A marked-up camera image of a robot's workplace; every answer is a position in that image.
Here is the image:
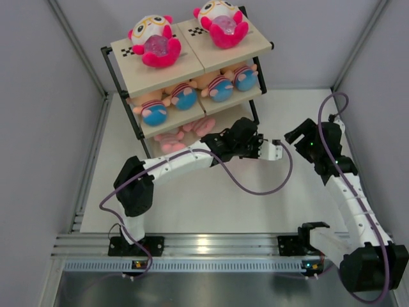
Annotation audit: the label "pink plush corner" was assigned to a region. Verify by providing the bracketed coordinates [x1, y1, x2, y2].
[182, 116, 216, 137]

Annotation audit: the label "peach doll blue pants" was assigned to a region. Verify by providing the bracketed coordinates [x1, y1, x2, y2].
[162, 81, 197, 111]
[193, 71, 233, 102]
[126, 90, 170, 126]

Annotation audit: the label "white pink panda plush glasses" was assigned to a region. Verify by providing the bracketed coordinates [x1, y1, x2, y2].
[127, 15, 181, 68]

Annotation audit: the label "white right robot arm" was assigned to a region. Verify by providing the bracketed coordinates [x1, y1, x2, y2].
[284, 118, 408, 292]

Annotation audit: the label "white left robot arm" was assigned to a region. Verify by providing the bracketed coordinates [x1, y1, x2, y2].
[108, 118, 268, 256]

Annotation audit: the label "peach doll on middle shelf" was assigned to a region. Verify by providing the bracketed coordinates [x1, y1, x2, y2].
[220, 61, 258, 91]

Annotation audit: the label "beige three-tier shelf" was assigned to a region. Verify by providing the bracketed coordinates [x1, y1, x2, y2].
[101, 1, 274, 154]

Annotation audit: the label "pink striped plush bottom shelf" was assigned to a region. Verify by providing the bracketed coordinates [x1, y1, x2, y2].
[153, 129, 186, 154]

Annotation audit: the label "white panda toy on shelf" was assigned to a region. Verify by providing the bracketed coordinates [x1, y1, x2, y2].
[193, 1, 249, 49]

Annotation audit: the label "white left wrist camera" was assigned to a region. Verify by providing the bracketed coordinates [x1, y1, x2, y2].
[258, 139, 283, 161]

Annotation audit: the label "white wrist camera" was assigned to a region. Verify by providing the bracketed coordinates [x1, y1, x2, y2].
[334, 116, 345, 134]
[258, 139, 283, 161]

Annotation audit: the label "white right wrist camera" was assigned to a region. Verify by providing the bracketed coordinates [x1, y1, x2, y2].
[334, 116, 345, 134]

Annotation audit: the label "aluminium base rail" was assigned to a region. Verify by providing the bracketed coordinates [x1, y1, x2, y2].
[51, 233, 281, 258]

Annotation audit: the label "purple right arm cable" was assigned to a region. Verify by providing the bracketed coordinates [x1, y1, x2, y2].
[318, 92, 391, 303]

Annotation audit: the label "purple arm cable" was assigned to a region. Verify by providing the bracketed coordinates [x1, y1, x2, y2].
[318, 92, 391, 303]
[99, 139, 293, 282]

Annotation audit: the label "aluminium frame post right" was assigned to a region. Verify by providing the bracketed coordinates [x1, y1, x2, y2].
[332, 0, 392, 92]

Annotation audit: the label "aluminium frame post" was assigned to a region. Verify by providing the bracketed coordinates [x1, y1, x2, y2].
[44, 0, 109, 100]
[332, 0, 392, 92]

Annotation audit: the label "aluminium frame post left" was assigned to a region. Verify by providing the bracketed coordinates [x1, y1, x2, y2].
[44, 0, 109, 100]

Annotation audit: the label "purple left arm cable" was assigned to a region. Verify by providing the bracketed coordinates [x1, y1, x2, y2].
[99, 139, 293, 282]

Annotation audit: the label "white slotted cable duct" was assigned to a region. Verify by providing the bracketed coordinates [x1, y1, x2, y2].
[63, 258, 323, 272]

